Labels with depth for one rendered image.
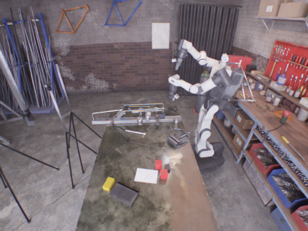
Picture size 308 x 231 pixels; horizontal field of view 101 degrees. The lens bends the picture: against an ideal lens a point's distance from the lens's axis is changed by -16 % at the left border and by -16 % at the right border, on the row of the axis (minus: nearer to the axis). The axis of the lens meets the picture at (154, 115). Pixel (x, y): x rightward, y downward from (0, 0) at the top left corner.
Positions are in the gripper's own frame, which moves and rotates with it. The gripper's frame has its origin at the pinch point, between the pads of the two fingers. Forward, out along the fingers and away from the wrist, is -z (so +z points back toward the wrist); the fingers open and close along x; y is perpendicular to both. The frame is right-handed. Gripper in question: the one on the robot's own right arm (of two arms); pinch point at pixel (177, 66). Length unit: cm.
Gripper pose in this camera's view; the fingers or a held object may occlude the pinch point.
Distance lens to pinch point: 159.1
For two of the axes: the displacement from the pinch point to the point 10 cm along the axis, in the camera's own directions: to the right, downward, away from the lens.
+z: 2.9, -7.9, -5.3
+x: -1.6, 5.1, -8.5
